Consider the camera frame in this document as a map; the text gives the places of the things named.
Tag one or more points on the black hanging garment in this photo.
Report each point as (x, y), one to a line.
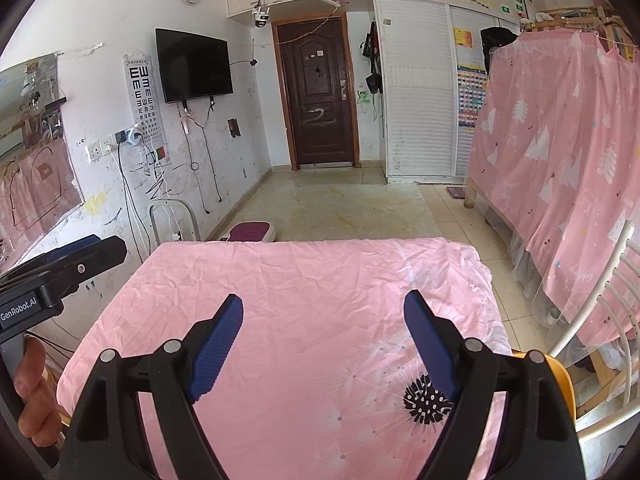
(497, 42)

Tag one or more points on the yellow wall poster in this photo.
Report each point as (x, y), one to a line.
(463, 38)

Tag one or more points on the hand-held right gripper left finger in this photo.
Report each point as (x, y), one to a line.
(217, 350)

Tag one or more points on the colourful grid wall chart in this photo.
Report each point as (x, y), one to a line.
(471, 95)

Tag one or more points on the pink tablecloth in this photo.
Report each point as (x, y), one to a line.
(310, 300)

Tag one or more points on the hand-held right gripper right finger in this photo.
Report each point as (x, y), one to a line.
(430, 345)

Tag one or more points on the dark brown door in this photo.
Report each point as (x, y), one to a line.
(317, 95)

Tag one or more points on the white louvered wardrobe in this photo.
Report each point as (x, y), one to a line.
(417, 95)

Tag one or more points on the black wall television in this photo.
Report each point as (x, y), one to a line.
(194, 66)

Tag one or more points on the wall mirror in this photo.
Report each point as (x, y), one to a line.
(35, 185)

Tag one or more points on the hanging bags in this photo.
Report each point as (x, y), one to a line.
(372, 57)

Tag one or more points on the white metal frame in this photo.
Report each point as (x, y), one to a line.
(156, 225)

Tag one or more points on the person's left hand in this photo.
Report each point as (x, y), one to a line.
(35, 410)

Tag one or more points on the pink printed bed curtain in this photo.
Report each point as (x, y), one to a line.
(560, 170)

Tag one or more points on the small brown floor mat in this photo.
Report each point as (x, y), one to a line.
(456, 192)

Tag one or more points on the security camera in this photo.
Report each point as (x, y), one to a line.
(261, 17)

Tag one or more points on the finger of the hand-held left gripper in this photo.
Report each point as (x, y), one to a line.
(85, 267)
(55, 255)

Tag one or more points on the white plug-in charger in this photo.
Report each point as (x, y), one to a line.
(134, 136)

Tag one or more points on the purple and white scale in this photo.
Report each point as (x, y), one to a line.
(250, 232)

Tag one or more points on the eye chart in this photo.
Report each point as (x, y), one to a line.
(145, 105)

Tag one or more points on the white chair with yellow seat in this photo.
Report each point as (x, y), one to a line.
(612, 280)

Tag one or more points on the small brown wall panel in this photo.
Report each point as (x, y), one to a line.
(234, 128)

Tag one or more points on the white wall socket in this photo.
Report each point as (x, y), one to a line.
(95, 150)

